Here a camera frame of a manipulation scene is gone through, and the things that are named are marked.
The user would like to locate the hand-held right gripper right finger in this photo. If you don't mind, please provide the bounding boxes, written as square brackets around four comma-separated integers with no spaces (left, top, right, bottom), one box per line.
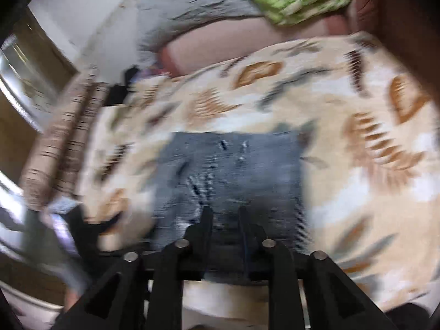
[238,206,386,330]

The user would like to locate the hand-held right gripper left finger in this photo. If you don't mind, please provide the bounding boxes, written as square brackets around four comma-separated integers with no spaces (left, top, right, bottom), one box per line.
[60,205,214,330]

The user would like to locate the blue denim pants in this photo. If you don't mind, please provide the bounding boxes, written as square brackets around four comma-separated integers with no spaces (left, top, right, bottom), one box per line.
[151,131,312,265]

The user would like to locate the black cloth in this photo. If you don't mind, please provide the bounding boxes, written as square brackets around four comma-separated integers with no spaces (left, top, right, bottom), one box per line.
[110,65,141,105]

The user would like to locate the leaf print blanket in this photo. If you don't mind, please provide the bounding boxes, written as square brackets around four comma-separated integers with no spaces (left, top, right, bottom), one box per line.
[77,31,440,313]

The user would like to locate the purple cloth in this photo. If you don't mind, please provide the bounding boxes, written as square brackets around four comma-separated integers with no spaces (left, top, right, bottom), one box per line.
[141,67,171,78]

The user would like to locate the wooden framed glass door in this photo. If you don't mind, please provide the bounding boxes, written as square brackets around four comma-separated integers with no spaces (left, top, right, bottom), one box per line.
[0,7,83,179]

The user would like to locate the grey quilted pillow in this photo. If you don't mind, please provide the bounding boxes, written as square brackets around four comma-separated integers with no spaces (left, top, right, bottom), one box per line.
[136,0,265,56]

